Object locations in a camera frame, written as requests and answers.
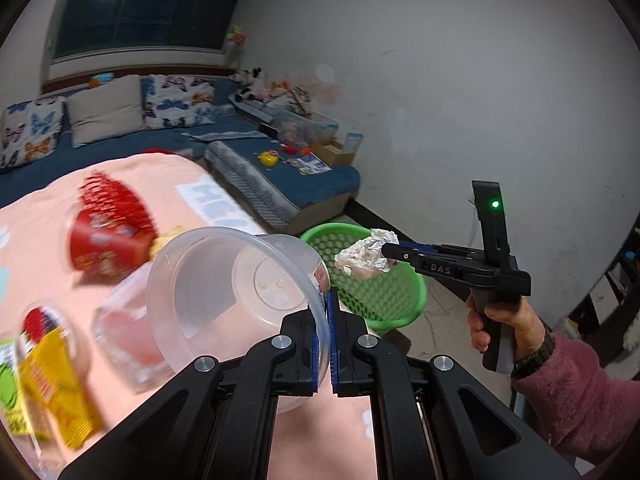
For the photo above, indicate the grey cloth strip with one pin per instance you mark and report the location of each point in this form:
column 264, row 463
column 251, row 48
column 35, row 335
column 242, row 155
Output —
column 225, row 135

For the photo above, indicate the grey striped cushion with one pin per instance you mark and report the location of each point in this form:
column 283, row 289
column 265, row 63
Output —
column 250, row 180

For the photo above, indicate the clear storage box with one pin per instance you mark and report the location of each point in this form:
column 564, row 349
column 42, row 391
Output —
column 305, row 127

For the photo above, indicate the person's right hand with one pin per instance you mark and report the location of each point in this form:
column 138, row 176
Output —
column 520, row 325

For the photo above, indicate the cardboard box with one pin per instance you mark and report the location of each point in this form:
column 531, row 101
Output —
column 335, row 152

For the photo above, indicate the red printed cup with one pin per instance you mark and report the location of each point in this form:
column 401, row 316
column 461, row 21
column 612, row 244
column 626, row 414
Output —
column 107, row 250

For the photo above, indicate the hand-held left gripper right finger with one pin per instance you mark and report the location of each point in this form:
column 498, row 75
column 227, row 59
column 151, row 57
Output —
column 334, row 355

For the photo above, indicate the person's right forearm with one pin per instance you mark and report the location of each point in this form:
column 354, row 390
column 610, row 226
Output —
column 580, row 400

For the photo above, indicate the beige pillow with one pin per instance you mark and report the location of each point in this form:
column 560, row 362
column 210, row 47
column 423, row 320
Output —
column 105, row 110

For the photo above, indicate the black and white plush toys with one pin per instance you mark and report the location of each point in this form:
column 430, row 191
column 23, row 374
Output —
column 250, row 82

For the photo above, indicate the dark shelf unit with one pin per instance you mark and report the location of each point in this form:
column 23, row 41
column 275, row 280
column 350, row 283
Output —
column 612, row 290

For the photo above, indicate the dark window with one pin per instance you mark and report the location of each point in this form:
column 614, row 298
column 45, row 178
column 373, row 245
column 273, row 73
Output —
column 150, row 5

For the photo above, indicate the yellow toy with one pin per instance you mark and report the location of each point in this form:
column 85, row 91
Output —
column 268, row 158

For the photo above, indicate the clear cup with pink inside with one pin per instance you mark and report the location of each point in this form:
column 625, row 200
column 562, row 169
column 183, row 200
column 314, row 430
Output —
column 130, row 340

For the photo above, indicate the wall flower decoration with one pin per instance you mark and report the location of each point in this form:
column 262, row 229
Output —
column 236, row 37

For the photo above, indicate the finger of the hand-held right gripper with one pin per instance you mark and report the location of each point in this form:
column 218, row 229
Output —
column 395, row 252
column 417, row 245

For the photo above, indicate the small red toys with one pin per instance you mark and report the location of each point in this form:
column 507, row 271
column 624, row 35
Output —
column 295, row 149

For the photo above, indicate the orange and teal toy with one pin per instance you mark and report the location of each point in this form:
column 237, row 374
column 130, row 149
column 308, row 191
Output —
column 101, row 79

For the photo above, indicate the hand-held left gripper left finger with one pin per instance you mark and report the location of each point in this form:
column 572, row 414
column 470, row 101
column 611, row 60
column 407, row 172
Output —
column 316, row 355

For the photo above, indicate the clear plastic tub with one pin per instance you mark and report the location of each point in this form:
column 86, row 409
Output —
column 225, row 280

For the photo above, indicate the green plastic basket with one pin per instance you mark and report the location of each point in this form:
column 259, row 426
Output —
column 385, row 302

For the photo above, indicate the blue and white card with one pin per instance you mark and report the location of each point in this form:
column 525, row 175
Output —
column 353, row 141

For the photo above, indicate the red ribbed wrapper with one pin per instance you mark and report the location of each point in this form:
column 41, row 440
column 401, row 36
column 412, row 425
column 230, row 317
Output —
column 117, row 195

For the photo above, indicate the butterfly print pillow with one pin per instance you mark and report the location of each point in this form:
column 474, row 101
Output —
column 30, row 130
column 177, row 102

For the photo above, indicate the blue sofa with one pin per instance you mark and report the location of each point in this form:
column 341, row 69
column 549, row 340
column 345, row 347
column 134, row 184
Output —
column 320, row 187

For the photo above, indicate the printed booklet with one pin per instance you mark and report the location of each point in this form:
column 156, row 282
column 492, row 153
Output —
column 307, row 164

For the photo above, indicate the white paper ball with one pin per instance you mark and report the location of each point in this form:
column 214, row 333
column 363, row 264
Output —
column 360, row 255

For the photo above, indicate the yellow snack packet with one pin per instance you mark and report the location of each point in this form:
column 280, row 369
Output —
column 55, row 390

